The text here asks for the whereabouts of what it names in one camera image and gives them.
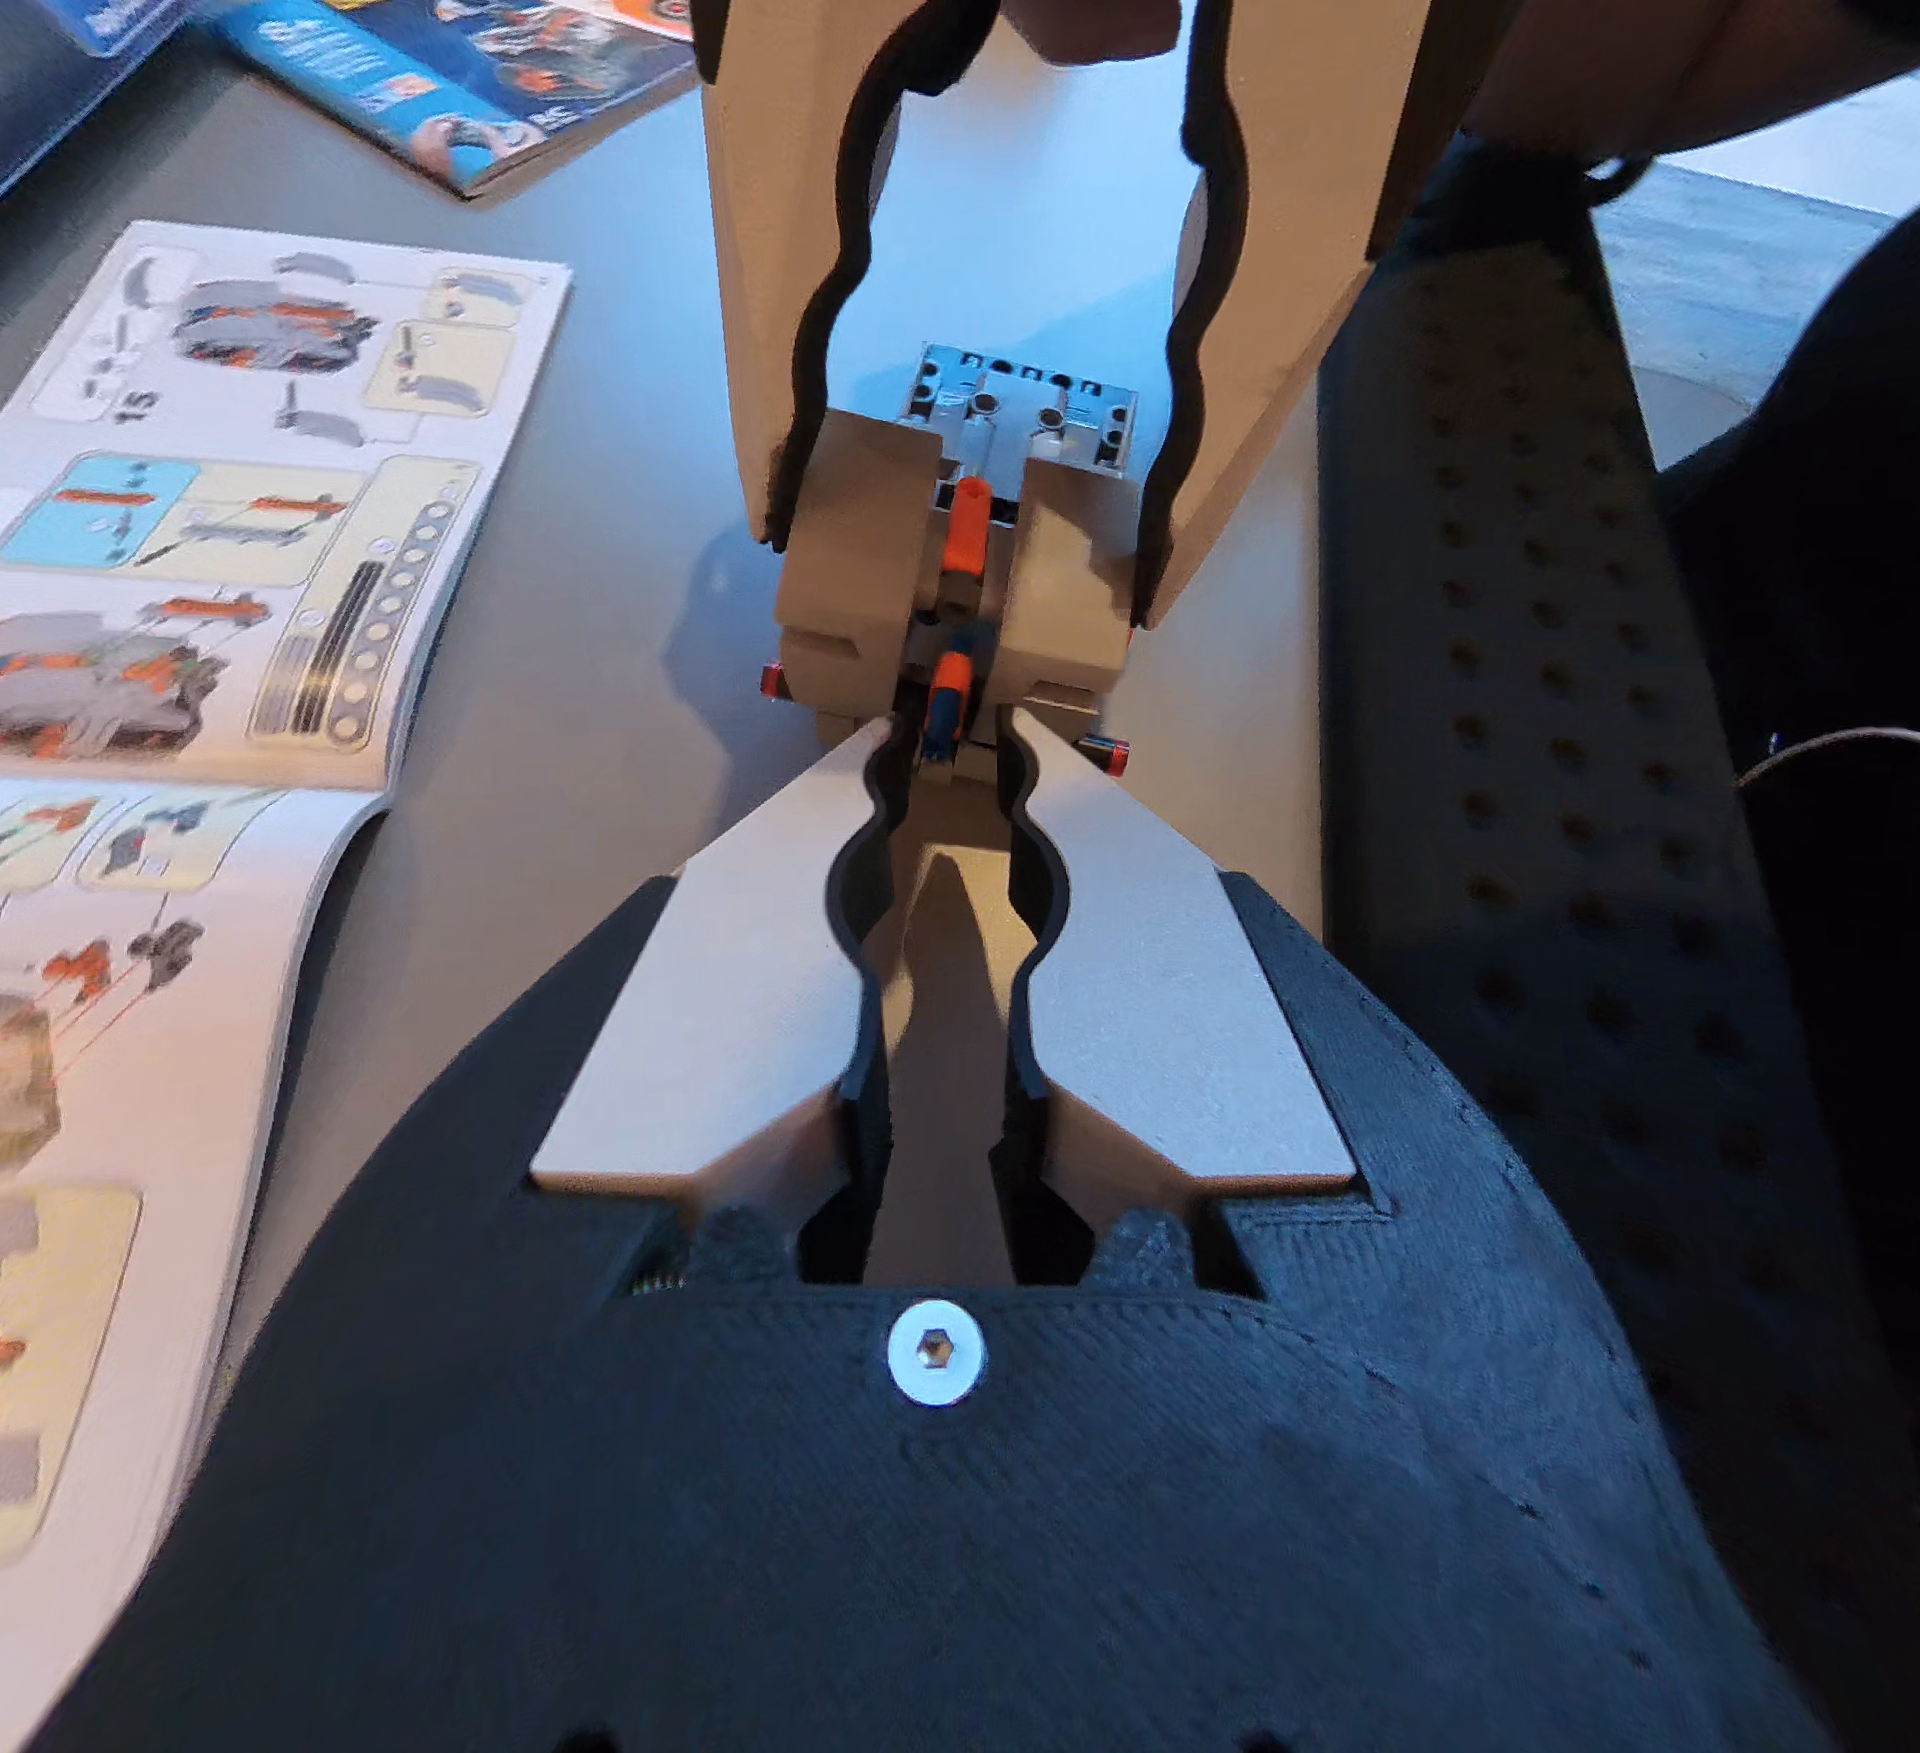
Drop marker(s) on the person's right hand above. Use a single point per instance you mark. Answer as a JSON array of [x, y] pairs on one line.
[[1096, 30]]

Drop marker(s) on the person's dark clothing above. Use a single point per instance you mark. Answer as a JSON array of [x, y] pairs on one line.
[[1848, 508]]

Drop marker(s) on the blue closed booklet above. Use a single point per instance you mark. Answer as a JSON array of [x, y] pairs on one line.
[[449, 87]]

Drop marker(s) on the grey toy robot assembly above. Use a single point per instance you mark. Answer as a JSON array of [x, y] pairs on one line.
[[1021, 409]]

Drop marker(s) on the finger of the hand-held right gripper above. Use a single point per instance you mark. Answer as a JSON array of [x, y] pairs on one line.
[[796, 58], [1319, 132]]

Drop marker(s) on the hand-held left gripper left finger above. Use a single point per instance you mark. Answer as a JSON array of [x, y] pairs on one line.
[[723, 1034]]

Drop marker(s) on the open instruction booklet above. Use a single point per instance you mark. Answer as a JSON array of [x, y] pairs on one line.
[[225, 585]]

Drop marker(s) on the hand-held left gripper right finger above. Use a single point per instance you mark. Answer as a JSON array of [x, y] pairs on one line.
[[1185, 1034]]

